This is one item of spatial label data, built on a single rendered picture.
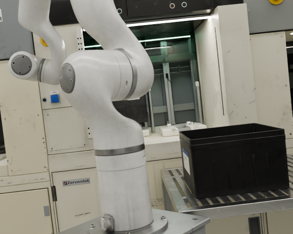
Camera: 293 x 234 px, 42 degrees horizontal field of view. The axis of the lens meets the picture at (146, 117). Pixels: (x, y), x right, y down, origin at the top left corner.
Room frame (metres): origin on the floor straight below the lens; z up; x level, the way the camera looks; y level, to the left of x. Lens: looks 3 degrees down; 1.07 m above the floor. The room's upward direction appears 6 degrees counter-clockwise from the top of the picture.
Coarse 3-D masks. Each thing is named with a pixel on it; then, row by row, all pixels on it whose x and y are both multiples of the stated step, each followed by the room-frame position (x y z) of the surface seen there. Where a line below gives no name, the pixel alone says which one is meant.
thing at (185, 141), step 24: (192, 144) 1.06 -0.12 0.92; (216, 144) 1.06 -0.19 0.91; (240, 144) 1.07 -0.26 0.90; (264, 144) 1.07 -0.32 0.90; (192, 168) 1.07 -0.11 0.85; (216, 168) 1.06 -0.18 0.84; (240, 168) 1.06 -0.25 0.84; (264, 168) 1.07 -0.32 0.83; (192, 192) 1.13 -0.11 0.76; (216, 192) 1.06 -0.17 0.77; (240, 192) 1.07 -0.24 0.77
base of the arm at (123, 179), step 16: (96, 160) 0.86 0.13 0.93; (112, 160) 0.83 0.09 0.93; (128, 160) 0.83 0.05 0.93; (144, 160) 0.87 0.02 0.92; (112, 176) 0.83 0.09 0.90; (128, 176) 0.83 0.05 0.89; (144, 176) 0.86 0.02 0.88; (112, 192) 0.84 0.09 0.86; (128, 192) 0.83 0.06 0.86; (144, 192) 0.85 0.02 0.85; (112, 208) 0.84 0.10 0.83; (128, 208) 0.83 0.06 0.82; (144, 208) 0.85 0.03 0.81; (96, 224) 0.91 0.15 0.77; (112, 224) 0.84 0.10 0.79; (128, 224) 0.83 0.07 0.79; (144, 224) 0.85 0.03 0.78; (160, 224) 0.86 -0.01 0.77
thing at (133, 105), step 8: (144, 96) 1.90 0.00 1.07; (120, 104) 1.90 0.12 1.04; (128, 104) 1.90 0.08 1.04; (136, 104) 1.90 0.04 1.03; (144, 104) 1.90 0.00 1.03; (120, 112) 1.90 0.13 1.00; (128, 112) 1.90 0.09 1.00; (136, 112) 1.90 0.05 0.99; (144, 112) 1.90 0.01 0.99; (136, 120) 1.90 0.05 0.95; (144, 120) 1.90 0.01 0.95
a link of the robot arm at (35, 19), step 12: (24, 0) 1.09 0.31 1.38; (36, 0) 1.09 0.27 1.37; (48, 0) 1.12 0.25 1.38; (24, 12) 1.10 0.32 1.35; (36, 12) 1.10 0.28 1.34; (48, 12) 1.14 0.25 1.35; (24, 24) 1.12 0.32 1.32; (36, 24) 1.11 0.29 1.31; (48, 24) 1.14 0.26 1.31; (48, 36) 1.13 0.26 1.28; (60, 36) 1.19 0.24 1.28; (60, 48) 1.15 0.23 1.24; (48, 60) 1.19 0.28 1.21; (60, 60) 1.16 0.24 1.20; (48, 72) 1.17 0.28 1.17
